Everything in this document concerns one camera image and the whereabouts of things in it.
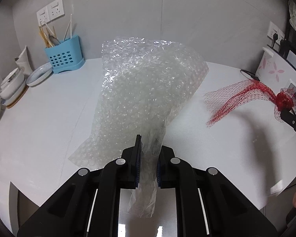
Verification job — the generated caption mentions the clear bubble wrap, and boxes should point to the clear bubble wrap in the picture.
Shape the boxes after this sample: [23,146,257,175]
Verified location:
[68,37,210,219]

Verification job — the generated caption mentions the wooden coaster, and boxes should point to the wooden coaster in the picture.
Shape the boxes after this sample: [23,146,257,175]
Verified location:
[1,85,30,109]

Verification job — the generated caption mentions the black kitchen rack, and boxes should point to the black kitchen rack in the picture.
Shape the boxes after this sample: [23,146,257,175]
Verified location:
[280,0,296,57]

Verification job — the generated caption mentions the red mesh net bag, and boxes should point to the red mesh net bag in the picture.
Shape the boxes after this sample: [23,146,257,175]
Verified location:
[203,78,296,129]

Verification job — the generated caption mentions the black rice cooker cable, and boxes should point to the black rice cooker cable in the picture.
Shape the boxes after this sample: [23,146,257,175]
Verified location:
[240,69,260,82]

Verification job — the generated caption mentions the white paper scrap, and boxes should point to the white paper scrap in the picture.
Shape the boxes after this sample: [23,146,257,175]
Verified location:
[271,182,284,195]

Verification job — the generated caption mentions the stacked white bowl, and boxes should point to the stacked white bowl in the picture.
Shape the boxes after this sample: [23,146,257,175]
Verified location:
[0,67,27,100]

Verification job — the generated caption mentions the white floral rice cooker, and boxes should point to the white floral rice cooker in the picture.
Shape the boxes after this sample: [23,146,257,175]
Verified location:
[255,46,296,119]

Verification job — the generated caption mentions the white pitcher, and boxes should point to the white pitcher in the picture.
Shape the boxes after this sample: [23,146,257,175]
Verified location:
[14,46,34,77]

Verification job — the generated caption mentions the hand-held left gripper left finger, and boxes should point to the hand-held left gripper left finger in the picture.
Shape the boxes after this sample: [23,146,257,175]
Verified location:
[17,134,142,237]

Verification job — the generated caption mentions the hanging white cloth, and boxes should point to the hanging white cloth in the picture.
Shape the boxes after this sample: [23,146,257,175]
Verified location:
[288,0,296,32]

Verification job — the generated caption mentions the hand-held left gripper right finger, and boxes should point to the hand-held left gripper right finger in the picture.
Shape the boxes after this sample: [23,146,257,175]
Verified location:
[156,145,279,237]

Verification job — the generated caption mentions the bundle of wooden chopsticks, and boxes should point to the bundle of wooden chopsticks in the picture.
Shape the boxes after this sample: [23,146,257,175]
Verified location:
[38,21,57,48]

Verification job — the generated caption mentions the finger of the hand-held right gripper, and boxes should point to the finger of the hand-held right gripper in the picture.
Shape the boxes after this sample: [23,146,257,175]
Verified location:
[280,109,296,156]

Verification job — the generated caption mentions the metal spoon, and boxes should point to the metal spoon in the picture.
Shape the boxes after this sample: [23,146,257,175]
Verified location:
[49,33,61,47]

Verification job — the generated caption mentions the blue utensil holder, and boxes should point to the blue utensil holder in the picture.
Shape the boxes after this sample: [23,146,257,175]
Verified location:
[44,35,85,74]

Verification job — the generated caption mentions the blue patterned plate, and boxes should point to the blue patterned plate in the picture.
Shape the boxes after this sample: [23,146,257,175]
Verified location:
[26,62,53,87]

